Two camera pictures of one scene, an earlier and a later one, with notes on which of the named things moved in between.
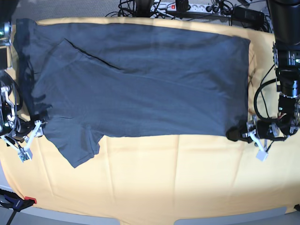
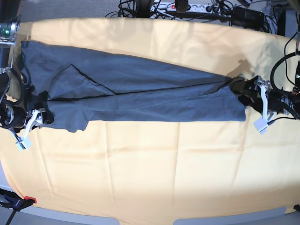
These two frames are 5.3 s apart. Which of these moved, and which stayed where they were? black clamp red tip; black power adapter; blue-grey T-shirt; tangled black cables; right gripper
Moved: blue-grey T-shirt; right gripper
Stayed: black clamp red tip; tangled black cables; black power adapter
